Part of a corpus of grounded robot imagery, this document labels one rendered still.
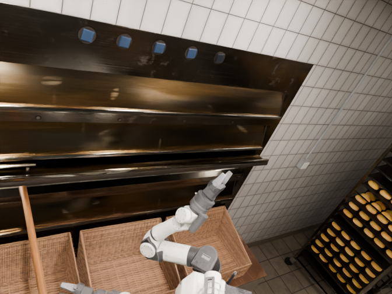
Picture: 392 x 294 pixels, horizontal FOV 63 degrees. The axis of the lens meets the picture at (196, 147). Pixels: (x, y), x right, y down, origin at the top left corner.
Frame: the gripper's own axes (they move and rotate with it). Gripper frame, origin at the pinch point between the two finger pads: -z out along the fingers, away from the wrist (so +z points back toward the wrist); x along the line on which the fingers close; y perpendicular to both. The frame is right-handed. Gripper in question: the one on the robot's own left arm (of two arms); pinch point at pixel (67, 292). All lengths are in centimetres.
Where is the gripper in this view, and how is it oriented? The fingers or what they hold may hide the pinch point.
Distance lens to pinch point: 149.8
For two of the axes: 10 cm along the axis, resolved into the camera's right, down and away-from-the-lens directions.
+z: 9.4, 3.3, 1.3
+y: 0.8, -5.5, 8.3
